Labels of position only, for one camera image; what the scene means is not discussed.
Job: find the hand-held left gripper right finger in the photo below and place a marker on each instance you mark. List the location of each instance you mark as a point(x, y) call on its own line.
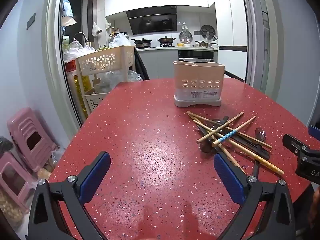
point(228, 180)

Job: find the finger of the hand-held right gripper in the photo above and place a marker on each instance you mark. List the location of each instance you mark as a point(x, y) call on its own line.
point(315, 131)
point(293, 143)

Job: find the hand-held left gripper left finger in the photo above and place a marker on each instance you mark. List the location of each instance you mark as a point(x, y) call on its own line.
point(96, 177)

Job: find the plain wooden chopstick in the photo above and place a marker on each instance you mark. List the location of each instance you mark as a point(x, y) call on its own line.
point(235, 161)
point(193, 114)
point(232, 119)

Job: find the dark brown wooden chopstick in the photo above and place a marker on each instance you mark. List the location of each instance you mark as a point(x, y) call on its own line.
point(265, 144)

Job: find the yellow patterned wooden chopstick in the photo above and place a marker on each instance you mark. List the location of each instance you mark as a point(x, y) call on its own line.
point(272, 167)

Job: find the smoky translucent plastic spoon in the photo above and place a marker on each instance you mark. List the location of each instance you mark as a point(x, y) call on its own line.
point(214, 123)
point(252, 152)
point(207, 148)
point(260, 133)

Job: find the blue patterned wooden chopstick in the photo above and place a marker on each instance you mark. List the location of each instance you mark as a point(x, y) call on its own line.
point(227, 135)

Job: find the beige plastic utensil holder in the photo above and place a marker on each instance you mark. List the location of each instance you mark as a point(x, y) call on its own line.
point(197, 80)

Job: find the yellow cooking oil bottle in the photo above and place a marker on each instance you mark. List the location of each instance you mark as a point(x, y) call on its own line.
point(80, 90)

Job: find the pink plastic stool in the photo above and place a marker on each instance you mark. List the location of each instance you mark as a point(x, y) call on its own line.
point(5, 158)
point(22, 125)

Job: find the clear bag with beige contents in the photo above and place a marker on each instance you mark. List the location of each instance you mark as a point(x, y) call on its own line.
point(8, 210)

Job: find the crumpled clear plastic bag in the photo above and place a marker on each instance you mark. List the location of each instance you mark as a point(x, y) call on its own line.
point(72, 52)
point(112, 80)

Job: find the beige plastic basket rack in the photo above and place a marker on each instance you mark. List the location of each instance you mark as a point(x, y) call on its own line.
point(107, 60)

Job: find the black hanging garment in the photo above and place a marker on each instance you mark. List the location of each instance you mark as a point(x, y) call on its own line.
point(141, 65)

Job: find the black built-in oven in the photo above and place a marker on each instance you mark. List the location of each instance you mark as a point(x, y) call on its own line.
point(195, 54)

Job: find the grey base cabinet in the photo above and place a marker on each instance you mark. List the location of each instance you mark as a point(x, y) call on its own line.
point(160, 62)

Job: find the small steel pot with lid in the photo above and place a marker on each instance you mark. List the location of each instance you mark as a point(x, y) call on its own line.
point(203, 44)

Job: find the whitish plastic bag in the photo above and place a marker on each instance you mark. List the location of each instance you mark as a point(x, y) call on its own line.
point(121, 40)

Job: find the white refrigerator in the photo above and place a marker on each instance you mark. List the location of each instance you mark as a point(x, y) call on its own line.
point(230, 17)

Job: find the round metal steamer rack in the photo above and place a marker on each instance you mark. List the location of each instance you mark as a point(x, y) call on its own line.
point(207, 31)

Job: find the black wok with lid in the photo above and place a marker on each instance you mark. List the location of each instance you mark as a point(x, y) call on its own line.
point(142, 42)

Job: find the black kitchen faucet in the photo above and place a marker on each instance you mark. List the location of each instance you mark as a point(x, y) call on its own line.
point(80, 35)

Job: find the hanging white plastic bag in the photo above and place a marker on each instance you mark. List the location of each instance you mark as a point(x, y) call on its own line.
point(96, 30)

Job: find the round metal strainer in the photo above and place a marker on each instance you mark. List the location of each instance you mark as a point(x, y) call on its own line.
point(185, 37)

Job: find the dark cooking pot with lid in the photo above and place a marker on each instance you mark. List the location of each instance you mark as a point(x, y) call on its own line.
point(166, 40)

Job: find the black range hood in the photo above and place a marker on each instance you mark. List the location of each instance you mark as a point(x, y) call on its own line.
point(152, 21)

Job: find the hanging blue and white cloth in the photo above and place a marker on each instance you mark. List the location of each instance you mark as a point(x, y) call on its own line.
point(68, 10)

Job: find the dark wall switch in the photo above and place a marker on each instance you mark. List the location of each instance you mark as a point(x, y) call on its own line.
point(30, 20)

